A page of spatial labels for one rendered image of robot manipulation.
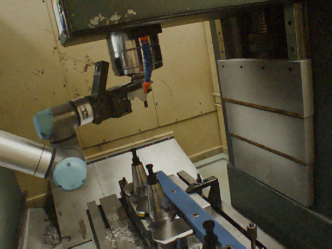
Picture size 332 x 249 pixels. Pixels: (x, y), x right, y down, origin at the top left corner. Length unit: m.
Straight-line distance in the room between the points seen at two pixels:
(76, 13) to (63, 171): 0.33
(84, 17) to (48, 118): 0.32
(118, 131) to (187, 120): 0.51
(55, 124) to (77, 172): 0.17
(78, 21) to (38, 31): 1.34
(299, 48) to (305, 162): 0.37
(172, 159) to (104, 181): 0.47
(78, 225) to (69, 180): 1.06
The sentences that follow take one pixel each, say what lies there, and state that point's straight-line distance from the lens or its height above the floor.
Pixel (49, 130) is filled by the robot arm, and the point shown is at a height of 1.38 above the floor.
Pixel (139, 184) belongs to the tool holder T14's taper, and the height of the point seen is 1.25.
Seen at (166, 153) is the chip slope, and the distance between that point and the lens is 2.02.
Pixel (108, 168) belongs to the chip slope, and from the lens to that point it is 1.95.
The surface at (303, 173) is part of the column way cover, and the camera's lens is 1.09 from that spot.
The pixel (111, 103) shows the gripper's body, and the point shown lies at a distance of 0.86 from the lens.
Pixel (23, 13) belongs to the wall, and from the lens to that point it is 1.92.
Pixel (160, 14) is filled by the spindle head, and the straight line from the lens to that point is 0.61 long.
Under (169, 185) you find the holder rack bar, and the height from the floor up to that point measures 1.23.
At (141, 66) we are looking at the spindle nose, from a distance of 0.85.
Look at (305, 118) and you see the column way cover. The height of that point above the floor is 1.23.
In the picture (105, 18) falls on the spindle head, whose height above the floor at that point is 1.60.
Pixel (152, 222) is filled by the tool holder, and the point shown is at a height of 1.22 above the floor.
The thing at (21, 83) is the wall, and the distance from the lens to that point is 1.90.
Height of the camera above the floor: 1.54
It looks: 15 degrees down
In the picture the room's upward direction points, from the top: 11 degrees counter-clockwise
